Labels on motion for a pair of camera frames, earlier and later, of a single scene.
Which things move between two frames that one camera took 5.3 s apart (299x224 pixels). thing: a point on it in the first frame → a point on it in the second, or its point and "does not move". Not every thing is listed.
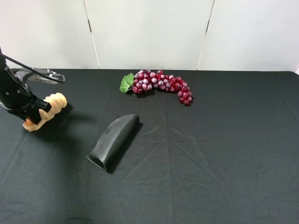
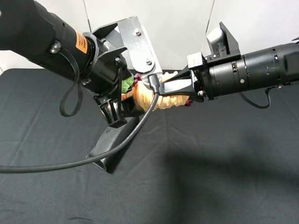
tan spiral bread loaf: [57, 101] → [143, 96]
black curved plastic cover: [115, 137] does not move
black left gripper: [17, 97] → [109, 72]
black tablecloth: [231, 157] does not move
